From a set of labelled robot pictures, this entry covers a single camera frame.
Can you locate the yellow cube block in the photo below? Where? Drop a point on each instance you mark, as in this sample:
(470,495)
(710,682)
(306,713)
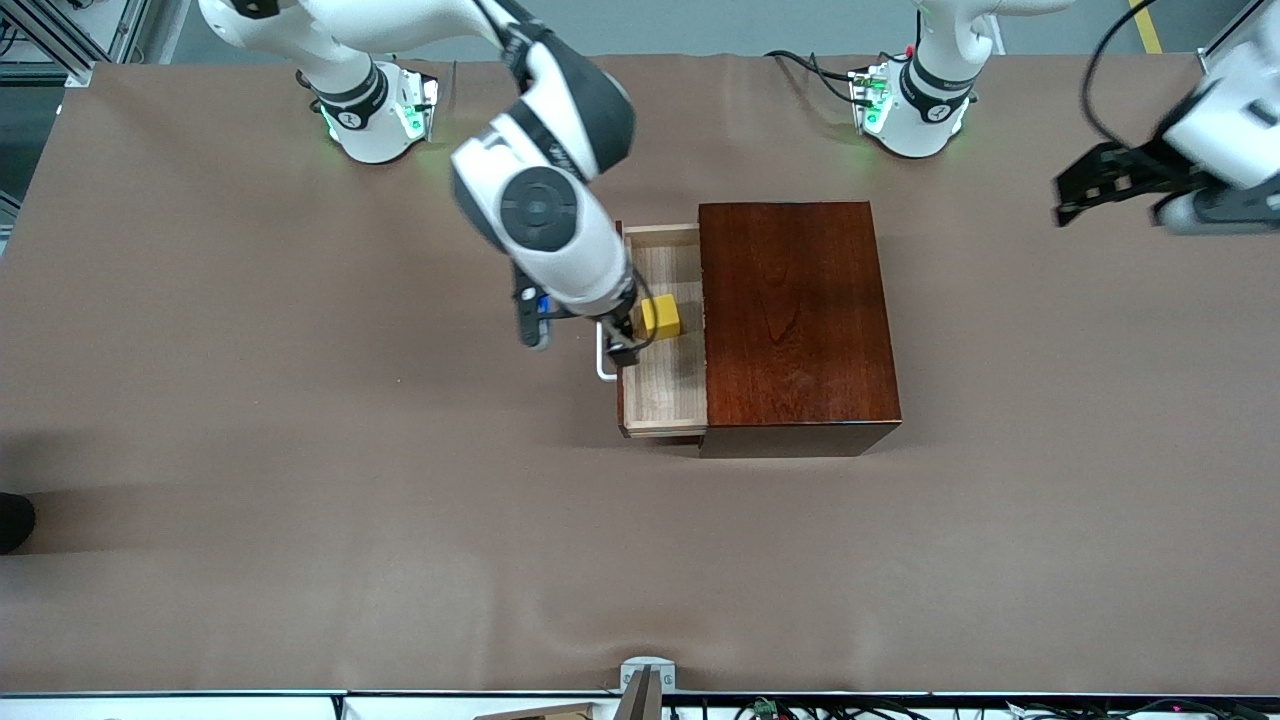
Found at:
(662,318)

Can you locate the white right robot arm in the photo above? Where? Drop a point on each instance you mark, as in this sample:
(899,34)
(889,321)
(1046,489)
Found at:
(540,210)

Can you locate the yellow floor tape strip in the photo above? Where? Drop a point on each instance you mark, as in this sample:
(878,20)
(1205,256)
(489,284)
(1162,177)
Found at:
(1147,35)

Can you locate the dark brown wooden cabinet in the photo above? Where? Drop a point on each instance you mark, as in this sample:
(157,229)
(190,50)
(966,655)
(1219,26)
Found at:
(800,320)

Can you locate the brown table cloth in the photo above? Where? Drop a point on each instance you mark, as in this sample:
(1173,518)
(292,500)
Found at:
(500,550)

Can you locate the brown wooden board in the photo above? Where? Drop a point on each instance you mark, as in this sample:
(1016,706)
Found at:
(550,713)

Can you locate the black rounded object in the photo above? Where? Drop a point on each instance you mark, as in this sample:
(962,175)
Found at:
(12,522)

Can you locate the aluminium frame profile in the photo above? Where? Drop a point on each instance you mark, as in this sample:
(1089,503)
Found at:
(75,65)

